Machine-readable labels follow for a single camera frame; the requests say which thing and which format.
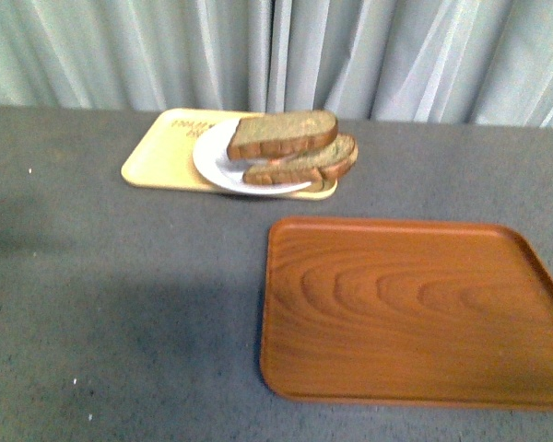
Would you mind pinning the white round plate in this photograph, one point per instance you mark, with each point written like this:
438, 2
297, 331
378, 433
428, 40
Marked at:
211, 161

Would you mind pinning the yellow bear tray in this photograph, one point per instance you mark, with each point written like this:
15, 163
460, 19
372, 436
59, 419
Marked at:
163, 159

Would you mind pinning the grey curtain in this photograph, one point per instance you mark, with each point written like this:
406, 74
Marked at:
485, 62

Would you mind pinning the brown wooden tray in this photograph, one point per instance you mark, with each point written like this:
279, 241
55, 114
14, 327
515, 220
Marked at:
406, 312

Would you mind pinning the bread slice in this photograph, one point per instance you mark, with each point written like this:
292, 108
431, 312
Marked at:
282, 134
327, 163

